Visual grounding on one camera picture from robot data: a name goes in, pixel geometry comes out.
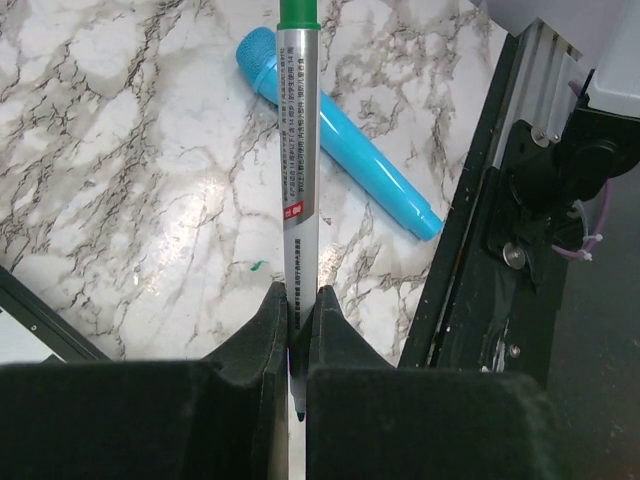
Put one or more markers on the aluminium frame rail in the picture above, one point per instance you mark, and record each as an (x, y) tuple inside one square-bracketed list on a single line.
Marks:
[(539, 90)]

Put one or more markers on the white green whiteboard marker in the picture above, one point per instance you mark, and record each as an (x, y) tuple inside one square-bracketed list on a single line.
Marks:
[(298, 34)]

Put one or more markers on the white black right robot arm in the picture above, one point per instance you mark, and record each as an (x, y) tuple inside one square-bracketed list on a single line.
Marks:
[(602, 135)]

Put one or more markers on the black white chessboard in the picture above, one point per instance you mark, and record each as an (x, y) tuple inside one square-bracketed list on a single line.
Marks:
[(32, 332)]

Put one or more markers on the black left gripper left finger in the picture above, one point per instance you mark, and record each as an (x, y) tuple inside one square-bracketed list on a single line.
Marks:
[(223, 416)]

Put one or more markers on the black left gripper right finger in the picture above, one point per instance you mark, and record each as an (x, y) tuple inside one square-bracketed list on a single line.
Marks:
[(366, 419)]

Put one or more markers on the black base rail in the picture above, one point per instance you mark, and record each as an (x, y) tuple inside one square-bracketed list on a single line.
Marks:
[(495, 287)]

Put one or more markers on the blue toy microphone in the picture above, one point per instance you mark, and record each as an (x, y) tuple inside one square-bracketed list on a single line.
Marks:
[(256, 56)]

